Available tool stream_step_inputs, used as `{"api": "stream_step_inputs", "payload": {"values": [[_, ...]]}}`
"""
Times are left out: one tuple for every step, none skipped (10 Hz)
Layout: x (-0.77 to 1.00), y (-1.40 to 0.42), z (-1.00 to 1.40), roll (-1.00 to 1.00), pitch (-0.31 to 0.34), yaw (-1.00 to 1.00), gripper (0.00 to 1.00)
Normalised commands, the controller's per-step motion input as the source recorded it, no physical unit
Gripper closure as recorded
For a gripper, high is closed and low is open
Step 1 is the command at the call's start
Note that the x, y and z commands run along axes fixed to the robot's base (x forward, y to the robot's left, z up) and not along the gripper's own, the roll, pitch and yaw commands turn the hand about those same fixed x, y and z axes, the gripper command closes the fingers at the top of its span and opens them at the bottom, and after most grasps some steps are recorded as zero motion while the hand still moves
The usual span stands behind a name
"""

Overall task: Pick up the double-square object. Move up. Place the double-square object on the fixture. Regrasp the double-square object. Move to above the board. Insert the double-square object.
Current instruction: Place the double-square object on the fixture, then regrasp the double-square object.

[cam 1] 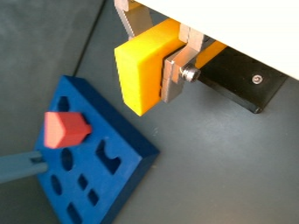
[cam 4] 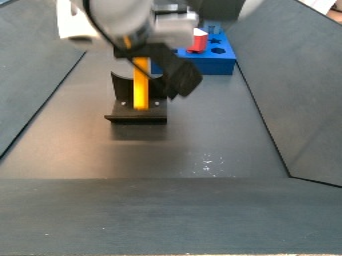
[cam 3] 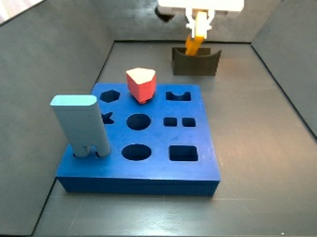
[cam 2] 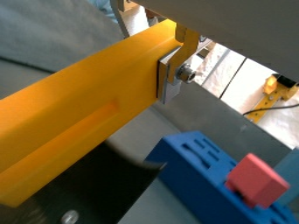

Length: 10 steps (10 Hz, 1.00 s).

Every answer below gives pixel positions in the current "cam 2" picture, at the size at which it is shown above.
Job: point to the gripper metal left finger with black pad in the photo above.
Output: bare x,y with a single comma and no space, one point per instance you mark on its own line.
118,8

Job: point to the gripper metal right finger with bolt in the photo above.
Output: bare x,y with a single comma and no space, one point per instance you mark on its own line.
174,70

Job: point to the yellow double-square peg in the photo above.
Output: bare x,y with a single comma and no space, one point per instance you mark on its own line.
58,119

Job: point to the blue shape-sorting board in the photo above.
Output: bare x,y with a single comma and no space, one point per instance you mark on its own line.
197,167

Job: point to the yellow clamp in background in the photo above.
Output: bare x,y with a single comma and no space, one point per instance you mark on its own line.
279,88

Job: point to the red pentagon peg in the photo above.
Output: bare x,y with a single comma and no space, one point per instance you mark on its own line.
257,182

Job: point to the light blue tall peg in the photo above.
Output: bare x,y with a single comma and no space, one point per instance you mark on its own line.
287,169

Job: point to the black curved holder stand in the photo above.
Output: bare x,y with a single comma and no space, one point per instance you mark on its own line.
92,193

